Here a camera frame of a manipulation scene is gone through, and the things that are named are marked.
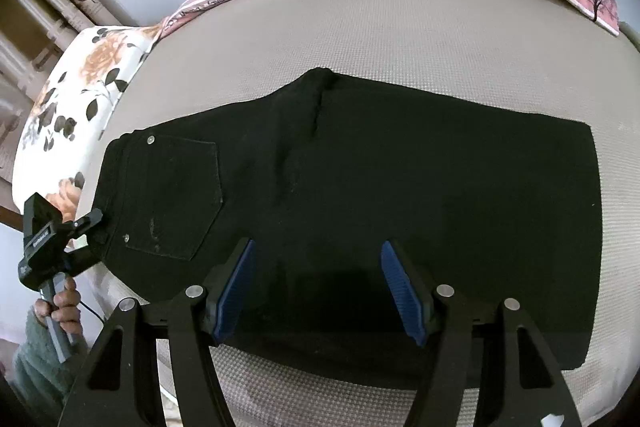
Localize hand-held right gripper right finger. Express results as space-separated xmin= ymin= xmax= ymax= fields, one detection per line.
xmin=380 ymin=240 xmax=584 ymax=427

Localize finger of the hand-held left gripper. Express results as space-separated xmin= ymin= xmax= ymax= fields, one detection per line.
xmin=62 ymin=207 xmax=107 ymax=242
xmin=64 ymin=234 xmax=110 ymax=280

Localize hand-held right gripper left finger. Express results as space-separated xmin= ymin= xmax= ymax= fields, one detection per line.
xmin=57 ymin=237 xmax=258 ymax=427

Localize black pants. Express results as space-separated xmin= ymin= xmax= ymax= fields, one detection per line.
xmin=92 ymin=67 xmax=604 ymax=370

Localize person's left forearm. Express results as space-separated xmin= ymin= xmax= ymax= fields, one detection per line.
xmin=9 ymin=304 xmax=93 ymax=410

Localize person's left hand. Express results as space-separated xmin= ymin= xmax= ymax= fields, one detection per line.
xmin=32 ymin=277 xmax=85 ymax=345

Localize white floral pillow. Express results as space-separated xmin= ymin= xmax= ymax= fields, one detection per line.
xmin=12 ymin=26 xmax=164 ymax=248

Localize beige bed mattress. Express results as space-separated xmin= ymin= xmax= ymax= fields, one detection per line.
xmin=85 ymin=0 xmax=640 ymax=427

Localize brown wooden bed frame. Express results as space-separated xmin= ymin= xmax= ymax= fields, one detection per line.
xmin=0 ymin=202 xmax=28 ymax=230

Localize black cable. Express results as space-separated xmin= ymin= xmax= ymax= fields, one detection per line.
xmin=75 ymin=294 xmax=108 ymax=325

